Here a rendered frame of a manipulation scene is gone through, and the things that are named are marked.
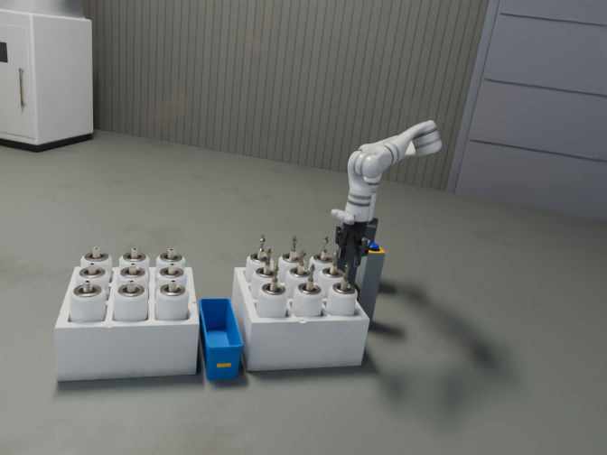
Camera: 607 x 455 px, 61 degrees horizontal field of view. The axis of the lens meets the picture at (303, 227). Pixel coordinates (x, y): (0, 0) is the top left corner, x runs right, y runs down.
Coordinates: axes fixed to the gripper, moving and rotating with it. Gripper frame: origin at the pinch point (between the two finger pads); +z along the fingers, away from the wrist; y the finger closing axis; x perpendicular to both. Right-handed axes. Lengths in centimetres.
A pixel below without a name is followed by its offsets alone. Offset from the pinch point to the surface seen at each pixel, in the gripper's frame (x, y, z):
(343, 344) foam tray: 3.3, -6.9, 27.1
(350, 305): 0.6, -4.7, 14.5
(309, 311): 13.3, 0.9, 16.1
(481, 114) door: -244, 114, -28
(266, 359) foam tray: 26.2, 3.4, 31.6
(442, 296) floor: -75, 9, 36
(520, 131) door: -262, 90, -20
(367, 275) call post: -20.2, 8.2, 13.9
